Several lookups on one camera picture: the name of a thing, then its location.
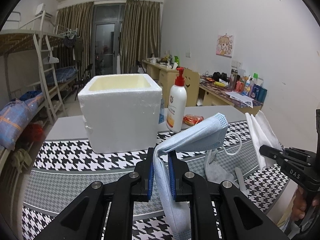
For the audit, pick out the white bed ladder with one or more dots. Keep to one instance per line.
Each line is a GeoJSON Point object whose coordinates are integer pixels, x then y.
{"type": "Point", "coordinates": [43, 43]}

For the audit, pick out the wooden desk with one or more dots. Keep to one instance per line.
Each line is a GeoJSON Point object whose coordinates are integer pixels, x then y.
{"type": "Point", "coordinates": [165, 76]}
{"type": "Point", "coordinates": [213, 95]}

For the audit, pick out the red snack packet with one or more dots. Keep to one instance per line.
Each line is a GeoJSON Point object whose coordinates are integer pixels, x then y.
{"type": "Point", "coordinates": [192, 120]}

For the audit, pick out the brown curtain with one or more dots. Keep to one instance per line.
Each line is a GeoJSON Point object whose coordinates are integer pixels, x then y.
{"type": "Point", "coordinates": [140, 33]}
{"type": "Point", "coordinates": [75, 25]}

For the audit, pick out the anime girl wall poster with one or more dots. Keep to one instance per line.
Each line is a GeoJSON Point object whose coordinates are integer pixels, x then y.
{"type": "Point", "coordinates": [224, 46]}

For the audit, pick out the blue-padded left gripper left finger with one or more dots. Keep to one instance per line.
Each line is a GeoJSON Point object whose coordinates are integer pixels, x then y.
{"type": "Point", "coordinates": [104, 211]}

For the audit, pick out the far wooden desk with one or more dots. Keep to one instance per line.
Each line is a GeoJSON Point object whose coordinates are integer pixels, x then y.
{"type": "Point", "coordinates": [165, 76]}

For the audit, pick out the clear blue water bottle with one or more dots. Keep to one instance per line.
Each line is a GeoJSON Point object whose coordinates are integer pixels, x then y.
{"type": "Point", "coordinates": [161, 112]}

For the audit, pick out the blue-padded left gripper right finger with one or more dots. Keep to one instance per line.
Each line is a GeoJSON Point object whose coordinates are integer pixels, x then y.
{"type": "Point", "coordinates": [218, 211]}

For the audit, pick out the left brown curtain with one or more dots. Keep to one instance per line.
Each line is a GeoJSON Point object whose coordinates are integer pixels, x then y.
{"type": "Point", "coordinates": [75, 25]}

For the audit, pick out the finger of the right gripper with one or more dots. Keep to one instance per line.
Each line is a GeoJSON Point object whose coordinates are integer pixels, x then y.
{"type": "Point", "coordinates": [273, 155]}

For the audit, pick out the black folding chair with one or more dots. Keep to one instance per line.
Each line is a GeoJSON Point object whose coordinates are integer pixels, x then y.
{"type": "Point", "coordinates": [86, 77]}

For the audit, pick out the light blue face mask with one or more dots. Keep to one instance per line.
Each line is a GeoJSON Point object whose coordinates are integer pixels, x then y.
{"type": "Point", "coordinates": [207, 135]}

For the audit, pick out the right brown curtain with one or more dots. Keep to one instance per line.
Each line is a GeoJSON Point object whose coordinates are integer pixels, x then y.
{"type": "Point", "coordinates": [140, 33]}

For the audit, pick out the white lotion pump bottle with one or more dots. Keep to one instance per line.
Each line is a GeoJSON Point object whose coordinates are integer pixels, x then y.
{"type": "Point", "coordinates": [177, 103]}

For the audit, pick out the white air conditioner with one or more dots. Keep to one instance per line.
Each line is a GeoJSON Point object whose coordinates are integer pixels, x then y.
{"type": "Point", "coordinates": [41, 9]}

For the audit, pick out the glass balcony door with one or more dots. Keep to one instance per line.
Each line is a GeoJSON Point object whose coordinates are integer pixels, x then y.
{"type": "Point", "coordinates": [107, 24]}

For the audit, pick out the metal bunk bed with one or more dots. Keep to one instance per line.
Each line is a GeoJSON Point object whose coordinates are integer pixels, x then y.
{"type": "Point", "coordinates": [19, 64]}

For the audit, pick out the white plastic packaging bag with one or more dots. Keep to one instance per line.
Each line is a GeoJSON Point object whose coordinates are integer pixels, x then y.
{"type": "Point", "coordinates": [262, 134]}

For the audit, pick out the white styrofoam box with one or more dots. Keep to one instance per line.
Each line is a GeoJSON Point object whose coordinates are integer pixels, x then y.
{"type": "Point", "coordinates": [121, 112]}

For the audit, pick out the person's right hand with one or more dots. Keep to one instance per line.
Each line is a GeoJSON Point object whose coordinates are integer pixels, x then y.
{"type": "Point", "coordinates": [299, 205]}

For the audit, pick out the red plastic bag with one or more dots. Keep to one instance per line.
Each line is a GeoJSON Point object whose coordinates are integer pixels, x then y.
{"type": "Point", "coordinates": [33, 133]}

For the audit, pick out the near wooden desk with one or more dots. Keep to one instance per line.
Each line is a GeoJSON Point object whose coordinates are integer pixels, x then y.
{"type": "Point", "coordinates": [213, 95]}

